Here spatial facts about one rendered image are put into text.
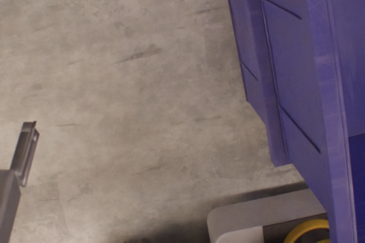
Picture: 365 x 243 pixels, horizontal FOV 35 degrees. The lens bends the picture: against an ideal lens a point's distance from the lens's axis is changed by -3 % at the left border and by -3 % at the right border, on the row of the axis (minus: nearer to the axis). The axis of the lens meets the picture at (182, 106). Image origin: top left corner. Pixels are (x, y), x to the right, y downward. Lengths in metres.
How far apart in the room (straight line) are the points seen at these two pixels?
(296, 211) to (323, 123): 0.41
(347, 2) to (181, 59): 0.29
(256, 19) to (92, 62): 0.30
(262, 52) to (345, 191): 0.22
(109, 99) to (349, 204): 0.47
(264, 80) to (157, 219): 0.36
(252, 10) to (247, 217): 0.32
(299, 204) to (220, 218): 0.11
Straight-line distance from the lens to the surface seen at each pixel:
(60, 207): 0.90
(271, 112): 0.63
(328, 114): 0.41
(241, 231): 0.79
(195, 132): 0.86
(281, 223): 0.79
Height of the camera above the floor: 0.80
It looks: 72 degrees down
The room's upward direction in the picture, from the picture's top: 161 degrees clockwise
